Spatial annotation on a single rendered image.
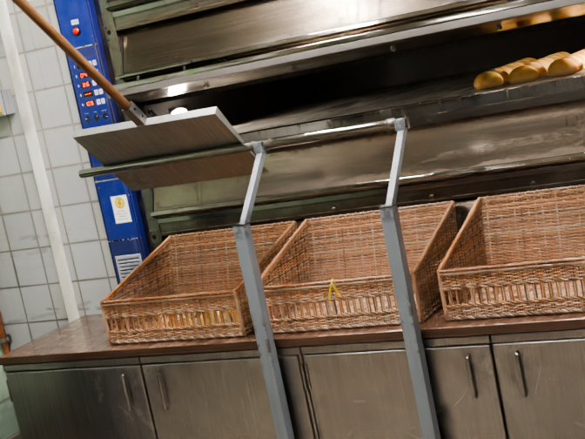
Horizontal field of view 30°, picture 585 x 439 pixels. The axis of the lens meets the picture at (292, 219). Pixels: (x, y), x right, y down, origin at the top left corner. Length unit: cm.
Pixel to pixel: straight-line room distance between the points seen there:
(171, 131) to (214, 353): 72
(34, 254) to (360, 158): 151
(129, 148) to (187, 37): 54
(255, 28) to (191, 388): 124
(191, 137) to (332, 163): 54
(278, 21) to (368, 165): 58
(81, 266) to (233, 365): 113
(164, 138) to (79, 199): 87
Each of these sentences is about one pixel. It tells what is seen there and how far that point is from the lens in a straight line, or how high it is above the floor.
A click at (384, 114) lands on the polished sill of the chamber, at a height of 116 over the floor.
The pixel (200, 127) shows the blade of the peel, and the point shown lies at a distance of 345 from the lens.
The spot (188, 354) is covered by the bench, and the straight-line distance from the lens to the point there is 356.
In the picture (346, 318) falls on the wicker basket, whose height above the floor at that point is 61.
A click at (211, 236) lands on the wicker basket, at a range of 400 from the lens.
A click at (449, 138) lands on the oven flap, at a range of 360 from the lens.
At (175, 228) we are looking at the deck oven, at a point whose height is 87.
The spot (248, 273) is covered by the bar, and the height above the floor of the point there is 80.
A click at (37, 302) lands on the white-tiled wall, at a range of 460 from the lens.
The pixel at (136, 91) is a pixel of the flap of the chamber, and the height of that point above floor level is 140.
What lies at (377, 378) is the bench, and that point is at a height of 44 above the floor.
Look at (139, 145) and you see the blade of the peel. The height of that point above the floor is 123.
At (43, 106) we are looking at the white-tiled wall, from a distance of 437.
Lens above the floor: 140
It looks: 8 degrees down
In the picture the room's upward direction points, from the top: 11 degrees counter-clockwise
